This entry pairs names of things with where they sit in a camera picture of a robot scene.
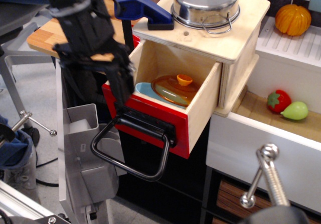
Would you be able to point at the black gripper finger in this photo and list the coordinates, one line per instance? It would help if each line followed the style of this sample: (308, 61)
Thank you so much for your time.
(83, 84)
(119, 72)

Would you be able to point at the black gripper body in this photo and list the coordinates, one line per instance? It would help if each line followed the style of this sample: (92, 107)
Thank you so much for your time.
(82, 58)

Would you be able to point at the red-fronted wooden drawer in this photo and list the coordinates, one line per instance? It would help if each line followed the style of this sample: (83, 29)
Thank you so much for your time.
(153, 60)

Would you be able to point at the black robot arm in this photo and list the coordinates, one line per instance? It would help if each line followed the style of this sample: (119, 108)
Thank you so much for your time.
(83, 21)

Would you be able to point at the plywood box cabinet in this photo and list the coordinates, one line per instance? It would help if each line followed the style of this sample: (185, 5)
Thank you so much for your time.
(221, 62)

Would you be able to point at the light blue bowl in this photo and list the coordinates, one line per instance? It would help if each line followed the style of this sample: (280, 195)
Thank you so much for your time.
(146, 89)

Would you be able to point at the wooden table board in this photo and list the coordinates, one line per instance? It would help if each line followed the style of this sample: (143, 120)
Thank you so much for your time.
(47, 36)

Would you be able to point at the orange transparent pot lid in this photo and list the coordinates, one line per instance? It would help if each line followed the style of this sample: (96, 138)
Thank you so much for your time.
(179, 89)

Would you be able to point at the silver clamp screw left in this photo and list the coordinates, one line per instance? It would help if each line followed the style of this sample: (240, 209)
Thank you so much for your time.
(27, 116)

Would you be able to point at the silver clamp screw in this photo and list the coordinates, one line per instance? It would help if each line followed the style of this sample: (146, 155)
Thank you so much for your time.
(266, 155)
(27, 116)

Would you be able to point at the blue bar clamp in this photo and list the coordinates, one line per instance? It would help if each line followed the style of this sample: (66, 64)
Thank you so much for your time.
(158, 19)

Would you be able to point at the blue jeans leg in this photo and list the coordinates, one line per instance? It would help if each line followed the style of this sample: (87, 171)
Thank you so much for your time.
(16, 153)

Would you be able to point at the stainless steel pot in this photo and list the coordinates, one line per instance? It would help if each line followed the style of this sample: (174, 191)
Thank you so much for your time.
(213, 16)

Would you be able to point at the red plastic strawberry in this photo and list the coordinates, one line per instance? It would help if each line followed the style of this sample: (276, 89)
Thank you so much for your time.
(278, 101)

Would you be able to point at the silver clamp screw right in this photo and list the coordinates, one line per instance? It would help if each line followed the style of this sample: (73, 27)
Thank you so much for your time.
(266, 155)

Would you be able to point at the white toy sink unit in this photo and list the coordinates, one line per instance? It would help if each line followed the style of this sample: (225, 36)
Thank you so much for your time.
(291, 64)

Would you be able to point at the orange plastic pumpkin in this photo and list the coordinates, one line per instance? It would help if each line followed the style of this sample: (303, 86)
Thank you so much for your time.
(293, 20)

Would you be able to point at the green plastic pear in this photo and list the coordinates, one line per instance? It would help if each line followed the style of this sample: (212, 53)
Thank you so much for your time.
(297, 110)

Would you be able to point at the black metal drawer handle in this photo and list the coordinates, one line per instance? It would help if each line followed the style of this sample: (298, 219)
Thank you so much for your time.
(149, 127)

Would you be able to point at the grey metal bracket stand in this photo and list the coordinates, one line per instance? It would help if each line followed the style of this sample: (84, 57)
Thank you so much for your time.
(86, 182)

